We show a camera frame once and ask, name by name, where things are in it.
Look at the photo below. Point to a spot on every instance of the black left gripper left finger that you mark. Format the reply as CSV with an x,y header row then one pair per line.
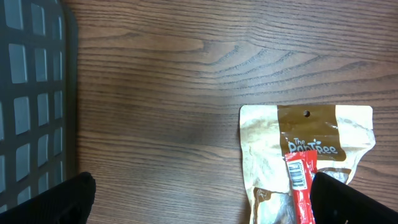
x,y
67,203

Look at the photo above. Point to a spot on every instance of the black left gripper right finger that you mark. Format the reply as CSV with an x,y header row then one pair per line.
x,y
335,202

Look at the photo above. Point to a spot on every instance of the red white stick packet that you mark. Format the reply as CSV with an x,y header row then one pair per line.
x,y
302,167

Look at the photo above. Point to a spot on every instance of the beige brown snack bag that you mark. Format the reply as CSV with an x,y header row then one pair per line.
x,y
340,134

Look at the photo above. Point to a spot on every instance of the grey plastic mesh basket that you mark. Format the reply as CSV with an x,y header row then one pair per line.
x,y
39,44

